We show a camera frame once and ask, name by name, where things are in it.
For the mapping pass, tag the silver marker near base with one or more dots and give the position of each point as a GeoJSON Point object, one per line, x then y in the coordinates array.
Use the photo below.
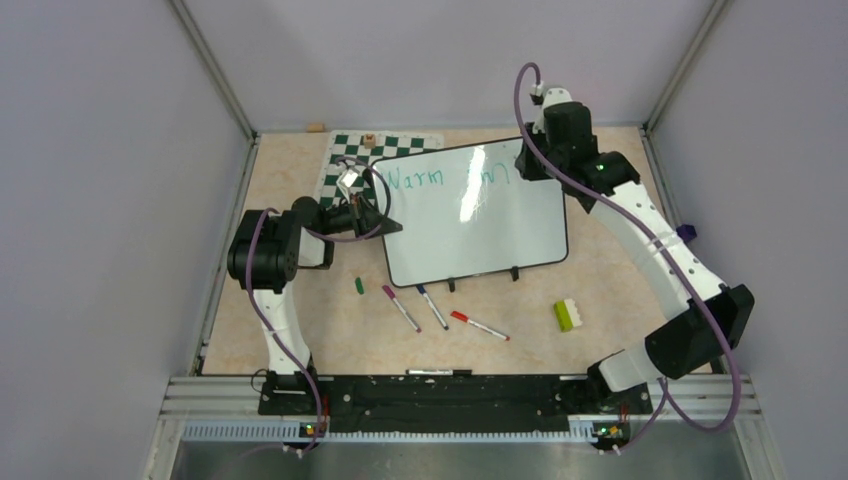
{"type": "Point", "coordinates": [439, 372]}

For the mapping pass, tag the blue capped marker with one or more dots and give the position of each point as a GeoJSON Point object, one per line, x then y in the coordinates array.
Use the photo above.
{"type": "Point", "coordinates": [431, 304]}

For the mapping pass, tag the purple small object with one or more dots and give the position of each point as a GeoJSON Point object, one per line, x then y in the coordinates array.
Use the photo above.
{"type": "Point", "coordinates": [687, 232]}

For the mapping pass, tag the white whiteboard black frame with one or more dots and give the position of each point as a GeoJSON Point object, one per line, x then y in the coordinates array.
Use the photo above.
{"type": "Point", "coordinates": [465, 212]}

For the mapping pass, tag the green white chessboard mat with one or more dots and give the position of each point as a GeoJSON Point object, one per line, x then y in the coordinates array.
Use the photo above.
{"type": "Point", "coordinates": [348, 143]}

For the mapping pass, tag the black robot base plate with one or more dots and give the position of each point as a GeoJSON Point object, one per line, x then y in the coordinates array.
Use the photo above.
{"type": "Point", "coordinates": [447, 404]}

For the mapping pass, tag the purple capped marker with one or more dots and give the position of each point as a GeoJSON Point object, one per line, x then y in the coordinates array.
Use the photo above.
{"type": "Point", "coordinates": [392, 296]}

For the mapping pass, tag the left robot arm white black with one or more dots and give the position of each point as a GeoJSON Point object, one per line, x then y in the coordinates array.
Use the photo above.
{"type": "Point", "coordinates": [267, 251]}

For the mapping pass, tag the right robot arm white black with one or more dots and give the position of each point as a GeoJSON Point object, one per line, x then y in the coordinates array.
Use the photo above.
{"type": "Point", "coordinates": [705, 316]}

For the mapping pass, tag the green lego brick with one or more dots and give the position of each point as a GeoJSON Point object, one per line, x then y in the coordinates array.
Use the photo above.
{"type": "Point", "coordinates": [567, 315]}

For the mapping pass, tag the red capped marker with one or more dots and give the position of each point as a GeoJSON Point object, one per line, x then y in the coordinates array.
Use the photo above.
{"type": "Point", "coordinates": [468, 320]}

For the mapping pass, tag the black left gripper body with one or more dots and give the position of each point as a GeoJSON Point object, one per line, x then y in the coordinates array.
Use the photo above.
{"type": "Point", "coordinates": [340, 218]}

